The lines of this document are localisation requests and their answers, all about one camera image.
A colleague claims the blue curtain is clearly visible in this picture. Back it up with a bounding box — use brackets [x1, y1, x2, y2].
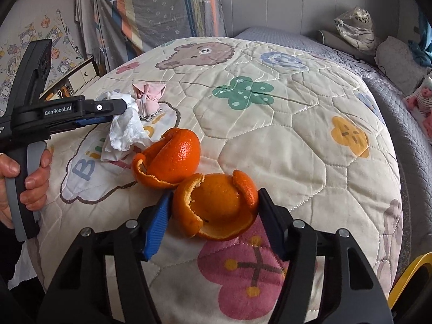
[408, 7, 432, 69]

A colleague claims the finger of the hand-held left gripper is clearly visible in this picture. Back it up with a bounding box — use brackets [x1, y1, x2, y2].
[72, 96, 137, 128]

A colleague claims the grey hanging garment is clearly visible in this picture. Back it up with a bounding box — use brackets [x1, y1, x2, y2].
[75, 0, 102, 65]

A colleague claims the partly peeled orange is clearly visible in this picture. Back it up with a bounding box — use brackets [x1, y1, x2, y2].
[172, 169, 260, 242]

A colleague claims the plush tiger in plastic bag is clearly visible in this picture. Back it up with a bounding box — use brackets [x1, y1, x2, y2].
[333, 7, 377, 57]

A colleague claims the baby print pillow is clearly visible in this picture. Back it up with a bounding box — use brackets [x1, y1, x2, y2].
[403, 76, 432, 140]

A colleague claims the striped hanging sheet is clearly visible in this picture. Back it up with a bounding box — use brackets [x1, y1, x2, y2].
[94, 0, 227, 72]

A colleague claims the cream bear and flower quilt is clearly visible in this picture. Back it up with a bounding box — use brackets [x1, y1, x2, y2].
[37, 37, 403, 324]

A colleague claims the cartoon wall poster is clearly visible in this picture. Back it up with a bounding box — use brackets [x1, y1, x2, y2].
[0, 7, 86, 115]

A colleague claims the orange peel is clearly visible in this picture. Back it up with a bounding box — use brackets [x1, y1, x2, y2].
[131, 127, 202, 190]

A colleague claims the white tissue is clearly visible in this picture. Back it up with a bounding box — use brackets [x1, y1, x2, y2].
[100, 91, 151, 163]

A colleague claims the black cable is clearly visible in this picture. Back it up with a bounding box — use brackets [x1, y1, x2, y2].
[333, 49, 389, 75]

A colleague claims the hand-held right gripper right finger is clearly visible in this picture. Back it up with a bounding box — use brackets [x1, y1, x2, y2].
[257, 188, 394, 324]

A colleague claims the dark grey bolster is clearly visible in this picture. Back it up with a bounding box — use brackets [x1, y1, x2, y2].
[317, 30, 375, 62]

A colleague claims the pink crumpled wrapper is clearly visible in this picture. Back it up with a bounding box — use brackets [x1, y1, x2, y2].
[131, 82, 168, 121]

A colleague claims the person's left hand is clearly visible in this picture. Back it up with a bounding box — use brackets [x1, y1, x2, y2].
[0, 148, 53, 230]

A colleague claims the white drawer cabinet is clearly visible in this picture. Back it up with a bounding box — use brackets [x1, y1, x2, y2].
[44, 56, 101, 101]

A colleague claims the grey pillow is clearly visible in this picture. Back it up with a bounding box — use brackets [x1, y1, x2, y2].
[374, 35, 431, 96]

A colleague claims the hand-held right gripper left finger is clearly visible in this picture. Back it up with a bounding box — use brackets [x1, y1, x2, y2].
[44, 194, 174, 324]

